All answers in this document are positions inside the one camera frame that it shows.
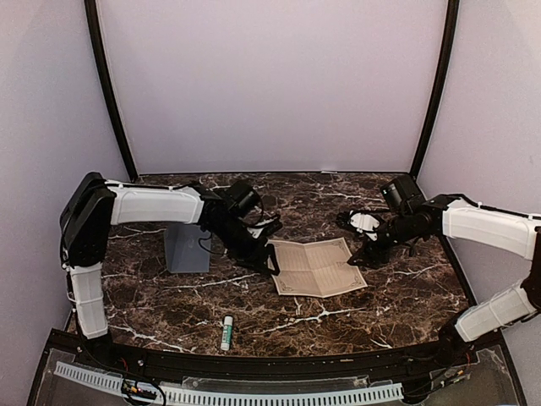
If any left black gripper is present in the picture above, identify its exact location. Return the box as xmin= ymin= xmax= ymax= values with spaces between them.
xmin=209 ymin=217 xmax=279 ymax=274

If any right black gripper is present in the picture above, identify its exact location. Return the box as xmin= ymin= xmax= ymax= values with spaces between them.
xmin=347 ymin=211 xmax=416 ymax=269

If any beige lined letter paper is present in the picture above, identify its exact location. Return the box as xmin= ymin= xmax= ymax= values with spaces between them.
xmin=271 ymin=238 xmax=367 ymax=299

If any grey blue envelope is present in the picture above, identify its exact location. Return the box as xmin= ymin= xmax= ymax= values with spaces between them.
xmin=164 ymin=222 xmax=210 ymax=274

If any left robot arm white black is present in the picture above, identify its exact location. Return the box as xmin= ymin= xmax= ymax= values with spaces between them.
xmin=59 ymin=172 xmax=281 ymax=369

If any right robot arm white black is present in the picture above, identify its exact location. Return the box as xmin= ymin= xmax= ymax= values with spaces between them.
xmin=336 ymin=175 xmax=540 ymax=367

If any white green glue stick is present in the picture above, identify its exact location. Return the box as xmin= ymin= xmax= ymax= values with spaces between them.
xmin=221 ymin=315 xmax=233 ymax=351

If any clear acrylic front plate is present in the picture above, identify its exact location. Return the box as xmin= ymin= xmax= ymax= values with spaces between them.
xmin=181 ymin=376 xmax=369 ymax=394

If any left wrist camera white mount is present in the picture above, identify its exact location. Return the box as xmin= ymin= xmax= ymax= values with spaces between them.
xmin=248 ymin=214 xmax=283 ymax=239

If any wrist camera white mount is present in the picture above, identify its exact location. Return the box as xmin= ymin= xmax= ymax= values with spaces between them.
xmin=248 ymin=214 xmax=283 ymax=239
xmin=336 ymin=211 xmax=380 ymax=240

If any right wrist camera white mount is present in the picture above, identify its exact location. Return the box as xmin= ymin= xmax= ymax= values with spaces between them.
xmin=336 ymin=211 xmax=380 ymax=240

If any black curved front rail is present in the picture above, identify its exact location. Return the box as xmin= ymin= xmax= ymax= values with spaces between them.
xmin=90 ymin=339 xmax=443 ymax=381

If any white slotted cable duct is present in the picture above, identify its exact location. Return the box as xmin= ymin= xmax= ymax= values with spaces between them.
xmin=54 ymin=361 xmax=403 ymax=405

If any right black frame post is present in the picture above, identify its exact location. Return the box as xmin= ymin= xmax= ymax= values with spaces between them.
xmin=409 ymin=0 xmax=460 ymax=180

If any black frame post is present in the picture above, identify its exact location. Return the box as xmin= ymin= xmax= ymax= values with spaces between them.
xmin=84 ymin=0 xmax=139 ymax=181
xmin=409 ymin=0 xmax=460 ymax=180

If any left black frame post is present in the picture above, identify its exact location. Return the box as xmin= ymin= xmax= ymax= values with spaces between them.
xmin=84 ymin=0 xmax=139 ymax=181

